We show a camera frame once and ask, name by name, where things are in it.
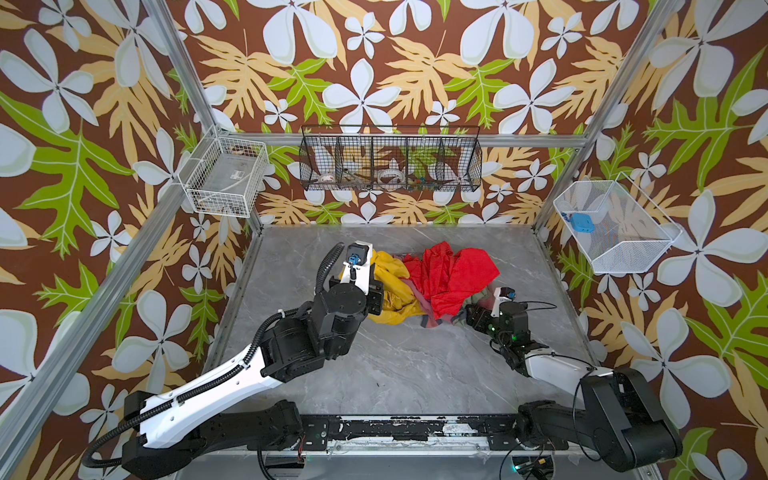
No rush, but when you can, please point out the yellow cloth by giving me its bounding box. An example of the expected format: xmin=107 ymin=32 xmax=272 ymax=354
xmin=368 ymin=248 xmax=423 ymax=325

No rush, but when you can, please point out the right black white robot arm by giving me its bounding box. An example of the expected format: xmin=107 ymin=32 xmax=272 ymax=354
xmin=466 ymin=296 xmax=683 ymax=472

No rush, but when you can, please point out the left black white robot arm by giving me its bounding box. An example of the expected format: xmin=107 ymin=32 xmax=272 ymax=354
xmin=81 ymin=241 xmax=383 ymax=479

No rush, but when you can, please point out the olive green cloth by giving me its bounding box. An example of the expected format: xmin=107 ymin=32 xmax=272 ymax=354
xmin=463 ymin=287 xmax=495 ymax=310

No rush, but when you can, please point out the red cloth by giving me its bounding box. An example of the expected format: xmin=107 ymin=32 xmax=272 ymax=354
xmin=402 ymin=242 xmax=500 ymax=318

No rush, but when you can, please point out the pink ribbed cloth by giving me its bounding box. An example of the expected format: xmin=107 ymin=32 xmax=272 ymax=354
xmin=403 ymin=279 xmax=454 ymax=329

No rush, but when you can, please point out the blue object in basket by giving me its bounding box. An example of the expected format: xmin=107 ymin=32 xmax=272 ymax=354
xmin=562 ymin=212 xmax=595 ymax=234

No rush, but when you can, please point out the white bowl in basket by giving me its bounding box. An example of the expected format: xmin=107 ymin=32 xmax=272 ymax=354
xmin=377 ymin=168 xmax=406 ymax=185

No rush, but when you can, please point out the aluminium rear crossbar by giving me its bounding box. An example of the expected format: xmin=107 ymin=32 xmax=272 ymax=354
xmin=233 ymin=131 xmax=589 ymax=150

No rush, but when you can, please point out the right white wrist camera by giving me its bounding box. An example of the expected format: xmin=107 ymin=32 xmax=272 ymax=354
xmin=491 ymin=287 xmax=516 ymax=318

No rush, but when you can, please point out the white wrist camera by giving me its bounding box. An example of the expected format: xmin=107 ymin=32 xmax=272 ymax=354
xmin=491 ymin=287 xmax=516 ymax=318
xmin=340 ymin=241 xmax=373 ymax=294

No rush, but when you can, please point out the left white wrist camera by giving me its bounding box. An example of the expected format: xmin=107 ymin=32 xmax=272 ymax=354
xmin=340 ymin=241 xmax=373 ymax=294

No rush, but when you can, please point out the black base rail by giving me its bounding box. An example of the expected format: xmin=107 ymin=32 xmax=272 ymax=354
xmin=268 ymin=414 xmax=533 ymax=452

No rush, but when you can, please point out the white wire basket right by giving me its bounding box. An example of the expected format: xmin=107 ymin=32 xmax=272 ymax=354
xmin=554 ymin=173 xmax=683 ymax=276

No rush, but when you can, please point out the white wire basket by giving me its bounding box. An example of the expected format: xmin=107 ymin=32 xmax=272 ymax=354
xmin=554 ymin=173 xmax=683 ymax=276
xmin=179 ymin=127 xmax=270 ymax=218

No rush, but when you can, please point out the black wire basket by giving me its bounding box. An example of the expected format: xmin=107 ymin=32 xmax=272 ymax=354
xmin=298 ymin=125 xmax=483 ymax=192

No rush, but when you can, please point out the white wire basket left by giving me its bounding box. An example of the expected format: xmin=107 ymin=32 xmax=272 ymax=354
xmin=179 ymin=127 xmax=270 ymax=218

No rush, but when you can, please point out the aluminium left side rail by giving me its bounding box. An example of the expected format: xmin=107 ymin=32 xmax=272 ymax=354
xmin=1 ymin=183 xmax=184 ymax=479

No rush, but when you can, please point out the aluminium frame post right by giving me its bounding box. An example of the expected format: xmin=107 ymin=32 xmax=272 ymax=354
xmin=564 ymin=0 xmax=678 ymax=180

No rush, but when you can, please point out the aluminium frame post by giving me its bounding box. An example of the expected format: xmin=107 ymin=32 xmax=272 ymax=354
xmin=564 ymin=0 xmax=678 ymax=180
xmin=142 ymin=0 xmax=218 ymax=133

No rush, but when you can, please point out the aluminium frame post left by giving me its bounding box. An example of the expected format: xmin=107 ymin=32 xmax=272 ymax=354
xmin=142 ymin=0 xmax=218 ymax=133

